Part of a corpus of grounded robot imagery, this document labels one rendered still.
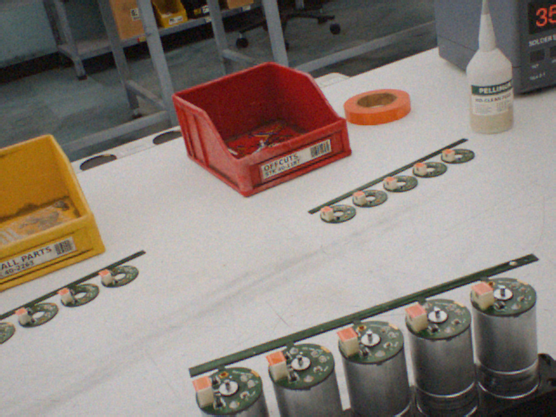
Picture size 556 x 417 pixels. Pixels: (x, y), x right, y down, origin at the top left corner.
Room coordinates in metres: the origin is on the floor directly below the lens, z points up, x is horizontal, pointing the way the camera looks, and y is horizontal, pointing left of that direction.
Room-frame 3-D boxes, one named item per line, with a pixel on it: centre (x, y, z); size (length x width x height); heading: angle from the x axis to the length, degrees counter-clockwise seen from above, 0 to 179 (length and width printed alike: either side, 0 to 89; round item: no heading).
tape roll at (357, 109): (0.62, -0.11, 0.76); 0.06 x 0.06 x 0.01
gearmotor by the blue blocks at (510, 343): (0.24, -0.08, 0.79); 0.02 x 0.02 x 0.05
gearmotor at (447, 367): (0.23, -0.05, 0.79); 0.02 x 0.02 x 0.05
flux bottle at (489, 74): (0.54, -0.18, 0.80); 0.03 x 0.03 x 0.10
